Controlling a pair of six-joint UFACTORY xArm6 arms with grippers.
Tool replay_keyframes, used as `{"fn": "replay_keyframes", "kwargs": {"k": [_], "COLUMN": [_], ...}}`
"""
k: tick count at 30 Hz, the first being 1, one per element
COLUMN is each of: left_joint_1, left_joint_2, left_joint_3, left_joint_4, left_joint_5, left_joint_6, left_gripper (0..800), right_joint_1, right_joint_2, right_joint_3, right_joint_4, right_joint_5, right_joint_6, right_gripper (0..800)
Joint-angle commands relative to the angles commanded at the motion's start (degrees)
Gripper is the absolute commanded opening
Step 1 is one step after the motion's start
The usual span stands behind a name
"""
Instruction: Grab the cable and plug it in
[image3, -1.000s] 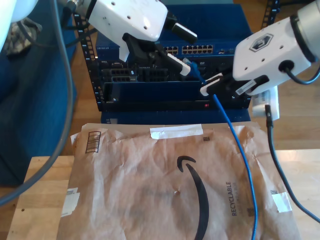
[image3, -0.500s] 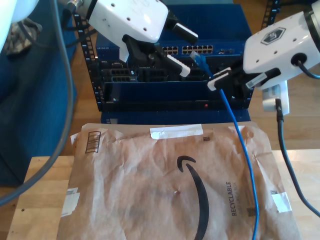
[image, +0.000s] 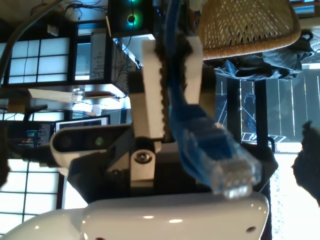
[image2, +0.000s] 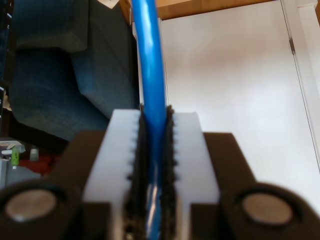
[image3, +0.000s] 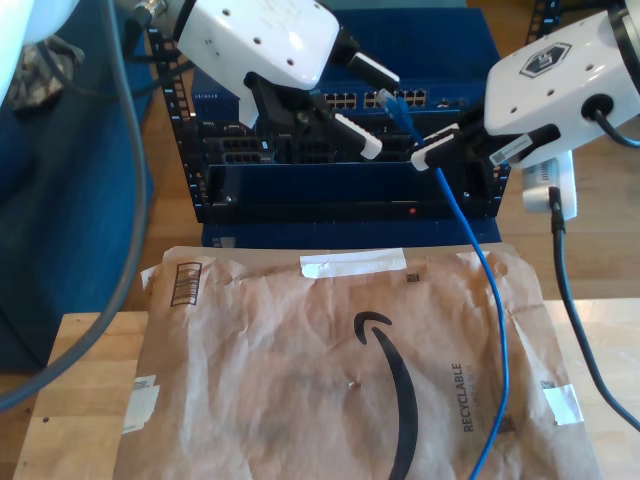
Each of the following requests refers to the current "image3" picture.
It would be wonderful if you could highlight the thick grey cable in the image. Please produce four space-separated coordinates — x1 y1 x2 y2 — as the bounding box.
0 0 154 414

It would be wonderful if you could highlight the white tape strip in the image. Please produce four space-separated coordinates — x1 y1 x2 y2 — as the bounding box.
542 383 585 427
298 248 407 280

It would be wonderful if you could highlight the blue network cable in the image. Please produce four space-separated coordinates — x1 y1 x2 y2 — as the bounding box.
376 87 511 480

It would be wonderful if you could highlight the blue sofa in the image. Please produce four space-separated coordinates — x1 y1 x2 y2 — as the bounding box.
0 0 155 374

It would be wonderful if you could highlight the black rack frame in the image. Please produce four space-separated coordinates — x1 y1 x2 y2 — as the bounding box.
144 0 559 224

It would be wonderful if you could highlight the black rack server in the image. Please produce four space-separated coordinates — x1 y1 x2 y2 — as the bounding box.
197 117 464 166

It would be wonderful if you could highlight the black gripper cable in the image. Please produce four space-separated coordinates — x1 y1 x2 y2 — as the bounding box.
584 97 640 149

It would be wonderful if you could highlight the blue network switch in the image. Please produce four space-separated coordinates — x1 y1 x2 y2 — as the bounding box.
191 8 501 121

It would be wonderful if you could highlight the brown paper mailer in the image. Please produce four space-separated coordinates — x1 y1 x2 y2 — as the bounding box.
113 243 606 480

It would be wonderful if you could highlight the black cable with silver connector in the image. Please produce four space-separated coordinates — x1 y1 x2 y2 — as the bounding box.
122 0 171 64

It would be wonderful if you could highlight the white shipping label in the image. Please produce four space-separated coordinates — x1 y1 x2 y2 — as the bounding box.
122 374 161 434

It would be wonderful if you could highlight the camouflage cloth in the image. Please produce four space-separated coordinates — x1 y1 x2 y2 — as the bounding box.
12 37 85 111

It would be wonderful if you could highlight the black camera cable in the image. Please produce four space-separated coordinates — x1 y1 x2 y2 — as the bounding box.
548 184 640 434

